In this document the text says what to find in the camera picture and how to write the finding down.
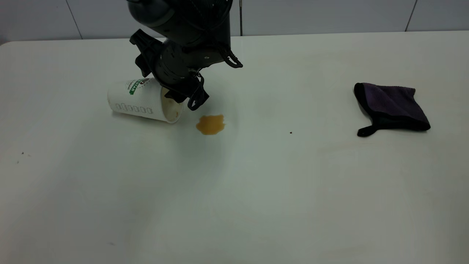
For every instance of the dark purple cleaning cloth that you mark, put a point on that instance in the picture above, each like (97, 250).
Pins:
(394, 104)

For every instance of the brown coffee spill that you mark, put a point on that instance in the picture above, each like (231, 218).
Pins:
(210, 125)

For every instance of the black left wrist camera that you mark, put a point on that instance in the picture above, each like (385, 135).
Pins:
(146, 51)

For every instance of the white paper coffee cup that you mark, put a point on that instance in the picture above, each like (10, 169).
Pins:
(128, 99)

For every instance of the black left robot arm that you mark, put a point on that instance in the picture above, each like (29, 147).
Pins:
(190, 18)

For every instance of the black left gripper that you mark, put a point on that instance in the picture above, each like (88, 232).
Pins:
(176, 64)

